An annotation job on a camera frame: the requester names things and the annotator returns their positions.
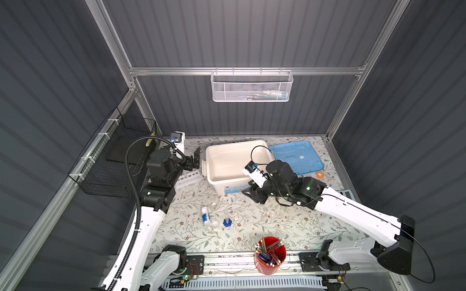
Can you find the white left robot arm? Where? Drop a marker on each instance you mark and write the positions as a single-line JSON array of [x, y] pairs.
[[129, 272]]

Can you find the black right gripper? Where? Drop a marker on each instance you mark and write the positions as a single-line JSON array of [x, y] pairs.
[[254, 192]]

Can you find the blue plastic bin lid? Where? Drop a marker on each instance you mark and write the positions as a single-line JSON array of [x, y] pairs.
[[300, 155]]

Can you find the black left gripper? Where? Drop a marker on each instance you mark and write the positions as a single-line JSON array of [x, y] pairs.
[[187, 165]]

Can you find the blue bottle cap piece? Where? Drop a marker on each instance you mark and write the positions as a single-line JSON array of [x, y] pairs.
[[227, 222]]

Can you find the red pencil cup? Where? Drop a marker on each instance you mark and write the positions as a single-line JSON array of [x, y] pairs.
[[270, 254]]

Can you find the white wire wall basket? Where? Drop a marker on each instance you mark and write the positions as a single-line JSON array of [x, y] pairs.
[[251, 86]]

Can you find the yellow item in basket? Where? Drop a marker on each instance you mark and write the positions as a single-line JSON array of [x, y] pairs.
[[150, 140]]

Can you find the black wire side basket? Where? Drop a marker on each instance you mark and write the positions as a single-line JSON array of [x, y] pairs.
[[101, 170]]

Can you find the white test tube rack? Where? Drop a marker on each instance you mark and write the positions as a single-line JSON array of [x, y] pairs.
[[188, 178]]

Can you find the teal calculator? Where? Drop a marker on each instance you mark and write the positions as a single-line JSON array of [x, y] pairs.
[[348, 194]]

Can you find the clear glass flask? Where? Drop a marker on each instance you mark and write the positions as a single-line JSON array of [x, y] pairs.
[[213, 203]]

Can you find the white plastic storage bin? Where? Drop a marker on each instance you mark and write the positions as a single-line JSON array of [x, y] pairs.
[[224, 164]]

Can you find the white blue small bottle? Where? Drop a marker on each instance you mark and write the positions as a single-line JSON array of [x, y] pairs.
[[205, 215]]

